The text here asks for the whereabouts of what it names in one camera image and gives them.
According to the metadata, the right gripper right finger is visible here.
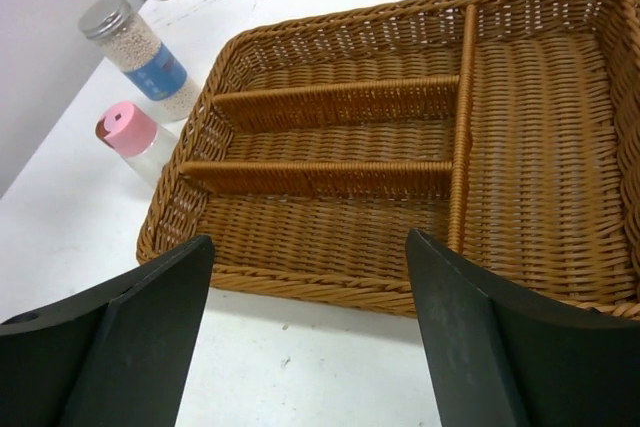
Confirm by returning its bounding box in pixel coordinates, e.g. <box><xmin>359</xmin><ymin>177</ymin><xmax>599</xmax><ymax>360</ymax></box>
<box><xmin>406</xmin><ymin>229</ymin><xmax>639</xmax><ymax>426</ymax></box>

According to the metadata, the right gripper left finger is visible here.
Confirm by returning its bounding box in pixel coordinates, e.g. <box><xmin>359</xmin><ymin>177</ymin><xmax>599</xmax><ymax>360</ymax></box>
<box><xmin>1</xmin><ymin>235</ymin><xmax>215</xmax><ymax>426</ymax></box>

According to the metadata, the pink-cap clear spice bottle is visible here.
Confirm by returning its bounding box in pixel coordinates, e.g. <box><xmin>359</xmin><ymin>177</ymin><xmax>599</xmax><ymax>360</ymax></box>
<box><xmin>94</xmin><ymin>101</ymin><xmax>177</xmax><ymax>188</ymax></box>

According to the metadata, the silver-lid jar with blue label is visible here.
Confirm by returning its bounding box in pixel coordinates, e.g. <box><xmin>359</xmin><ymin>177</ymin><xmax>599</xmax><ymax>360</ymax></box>
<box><xmin>78</xmin><ymin>0</ymin><xmax>200</xmax><ymax>121</ymax></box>

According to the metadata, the brown wicker divided basket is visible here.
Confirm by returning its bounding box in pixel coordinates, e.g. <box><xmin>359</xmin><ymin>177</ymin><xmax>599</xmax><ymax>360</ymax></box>
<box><xmin>136</xmin><ymin>0</ymin><xmax>639</xmax><ymax>319</ymax></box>

